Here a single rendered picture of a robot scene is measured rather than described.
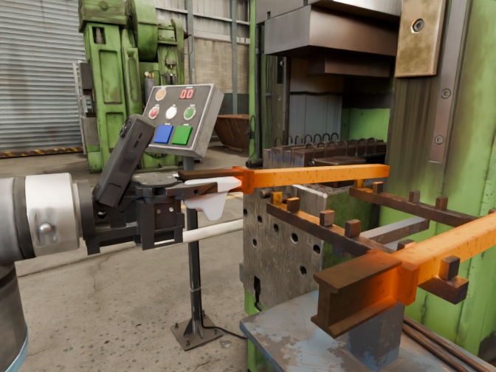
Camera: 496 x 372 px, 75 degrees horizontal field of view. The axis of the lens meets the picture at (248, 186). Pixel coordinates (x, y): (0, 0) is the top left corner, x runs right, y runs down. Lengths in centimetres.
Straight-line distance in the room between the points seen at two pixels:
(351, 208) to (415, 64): 36
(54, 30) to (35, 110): 179
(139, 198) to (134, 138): 7
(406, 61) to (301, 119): 49
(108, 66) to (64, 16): 337
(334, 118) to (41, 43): 790
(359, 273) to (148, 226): 25
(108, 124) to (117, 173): 531
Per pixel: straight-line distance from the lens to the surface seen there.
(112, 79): 573
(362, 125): 139
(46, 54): 875
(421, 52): 86
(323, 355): 63
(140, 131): 39
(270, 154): 104
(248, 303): 125
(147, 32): 581
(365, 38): 108
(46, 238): 39
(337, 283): 26
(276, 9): 105
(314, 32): 93
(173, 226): 42
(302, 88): 124
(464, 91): 83
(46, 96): 867
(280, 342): 64
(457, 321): 94
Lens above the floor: 112
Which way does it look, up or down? 14 degrees down
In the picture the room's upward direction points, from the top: straight up
